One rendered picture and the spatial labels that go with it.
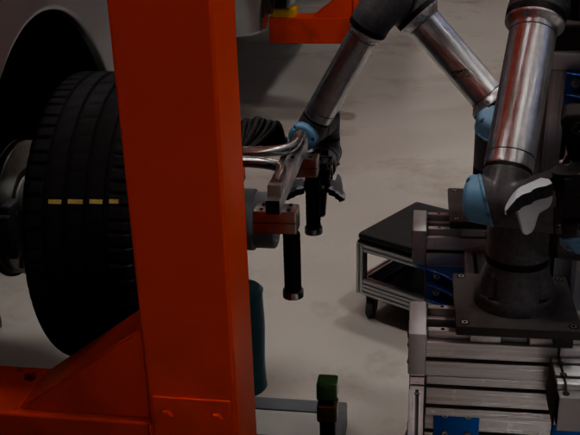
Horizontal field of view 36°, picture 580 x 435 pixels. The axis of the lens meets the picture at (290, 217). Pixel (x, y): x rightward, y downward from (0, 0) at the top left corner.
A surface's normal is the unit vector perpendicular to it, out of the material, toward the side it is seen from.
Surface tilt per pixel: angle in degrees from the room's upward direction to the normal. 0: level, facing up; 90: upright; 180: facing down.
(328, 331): 0
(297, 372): 0
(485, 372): 90
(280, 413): 0
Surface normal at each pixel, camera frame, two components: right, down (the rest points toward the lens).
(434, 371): -0.15, 0.38
